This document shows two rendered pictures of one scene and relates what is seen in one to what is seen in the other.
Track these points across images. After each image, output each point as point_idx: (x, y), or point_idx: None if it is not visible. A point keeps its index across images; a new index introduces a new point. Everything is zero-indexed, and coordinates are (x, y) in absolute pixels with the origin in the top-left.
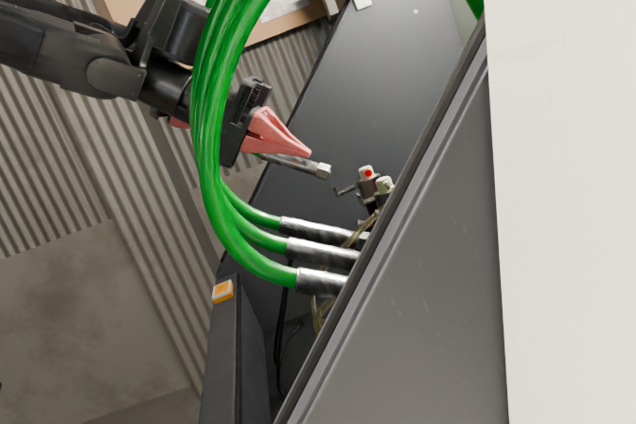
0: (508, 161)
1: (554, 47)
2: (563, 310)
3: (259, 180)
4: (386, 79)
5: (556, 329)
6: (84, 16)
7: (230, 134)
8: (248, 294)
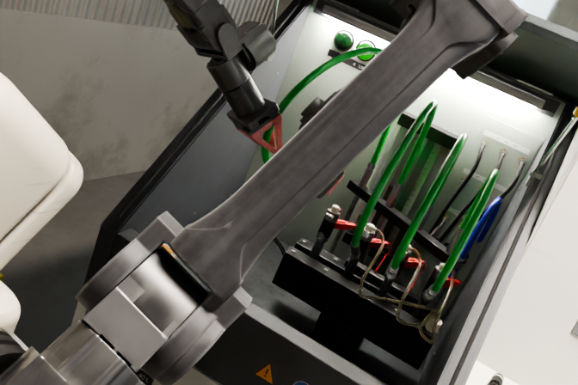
0: (524, 273)
1: (558, 261)
2: (530, 311)
3: (170, 155)
4: None
5: (524, 314)
6: (222, 10)
7: (332, 181)
8: None
